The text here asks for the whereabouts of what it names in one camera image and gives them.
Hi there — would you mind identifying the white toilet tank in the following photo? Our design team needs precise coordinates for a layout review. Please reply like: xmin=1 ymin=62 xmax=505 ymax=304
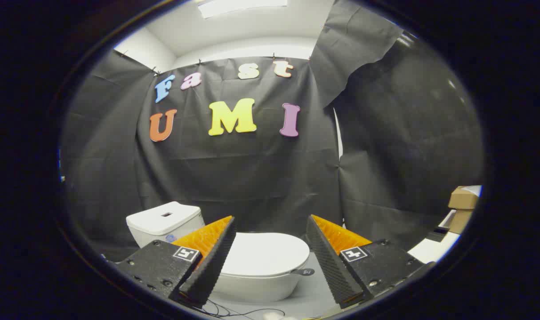
xmin=126 ymin=201 xmax=206 ymax=248

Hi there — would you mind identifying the brown cardboard box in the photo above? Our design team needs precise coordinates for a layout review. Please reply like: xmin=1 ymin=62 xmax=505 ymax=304
xmin=449 ymin=209 xmax=474 ymax=235
xmin=448 ymin=186 xmax=480 ymax=210

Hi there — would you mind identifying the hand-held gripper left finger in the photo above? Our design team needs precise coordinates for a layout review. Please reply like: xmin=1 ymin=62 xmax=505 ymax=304
xmin=103 ymin=216 xmax=237 ymax=308

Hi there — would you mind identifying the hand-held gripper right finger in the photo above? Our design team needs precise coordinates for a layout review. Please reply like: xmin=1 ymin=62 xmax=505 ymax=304
xmin=306 ymin=215 xmax=436 ymax=309

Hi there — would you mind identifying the black backdrop cloth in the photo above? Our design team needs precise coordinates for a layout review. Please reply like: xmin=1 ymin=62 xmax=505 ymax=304
xmin=61 ymin=0 xmax=485 ymax=264

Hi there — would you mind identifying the ceiling light panel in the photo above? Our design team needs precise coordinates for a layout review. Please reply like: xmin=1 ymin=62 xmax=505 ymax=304
xmin=197 ymin=0 xmax=289 ymax=19

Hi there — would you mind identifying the white toilet bowl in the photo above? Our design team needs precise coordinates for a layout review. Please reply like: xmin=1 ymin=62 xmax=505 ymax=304
xmin=211 ymin=268 xmax=298 ymax=304

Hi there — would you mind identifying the thin black cable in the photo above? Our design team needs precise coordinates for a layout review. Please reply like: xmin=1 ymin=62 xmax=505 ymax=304
xmin=193 ymin=300 xmax=286 ymax=319

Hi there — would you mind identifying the white toilet lid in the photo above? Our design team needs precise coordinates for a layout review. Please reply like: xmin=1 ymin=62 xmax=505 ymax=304
xmin=220 ymin=232 xmax=316 ymax=279

